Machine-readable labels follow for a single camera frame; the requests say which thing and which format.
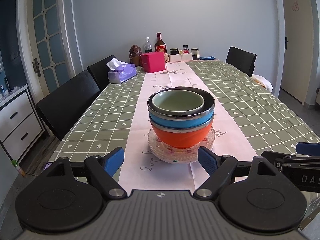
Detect brown ceramic jar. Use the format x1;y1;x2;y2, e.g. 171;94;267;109
129;44;142;67

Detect blue packet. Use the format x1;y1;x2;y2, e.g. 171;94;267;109
200;56;216;60

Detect large glass plate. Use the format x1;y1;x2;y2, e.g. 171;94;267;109
148;127;215;164

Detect right side black chair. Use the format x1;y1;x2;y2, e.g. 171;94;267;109
226;47;257;77

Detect white box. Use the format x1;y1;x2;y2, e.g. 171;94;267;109
181;53;193;61
169;54;182;62

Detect white box left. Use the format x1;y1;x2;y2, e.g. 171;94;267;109
169;54;182;62

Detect cream door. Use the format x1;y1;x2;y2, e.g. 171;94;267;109
281;0;313;103

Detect white glass panel door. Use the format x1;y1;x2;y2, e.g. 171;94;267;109
16;0;84;102

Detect near black chair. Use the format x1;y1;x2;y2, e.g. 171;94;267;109
36;70;100;141

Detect red label small jar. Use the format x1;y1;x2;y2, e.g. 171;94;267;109
183;44;189;54

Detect black chair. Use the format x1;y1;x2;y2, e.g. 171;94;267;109
87;55;116;92
36;70;100;141
226;47;257;77

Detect white box right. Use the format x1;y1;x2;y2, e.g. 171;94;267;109
181;53;193;61

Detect far black chair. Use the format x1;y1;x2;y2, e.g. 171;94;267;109
87;55;116;92

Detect blue steel bowl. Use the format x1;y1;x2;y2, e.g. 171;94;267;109
147;87;215;128

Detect white drawer cabinet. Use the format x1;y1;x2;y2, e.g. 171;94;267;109
1;85;45;161

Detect purple tissue pack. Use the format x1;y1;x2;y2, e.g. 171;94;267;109
106;58;137;84

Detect pink cube box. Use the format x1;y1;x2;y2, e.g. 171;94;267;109
141;51;165;73

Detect green ceramic bowl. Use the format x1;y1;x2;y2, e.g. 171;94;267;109
151;89;204;115

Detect orange steel bowl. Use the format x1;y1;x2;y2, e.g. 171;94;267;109
150;116;214;148

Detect dark filled glass jar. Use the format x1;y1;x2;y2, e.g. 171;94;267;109
191;48;200;60

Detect clear plastic bottle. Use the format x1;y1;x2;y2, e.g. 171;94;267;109
144;37;152;53

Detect amber liquor bottle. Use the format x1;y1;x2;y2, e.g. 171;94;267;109
155;33;167;53

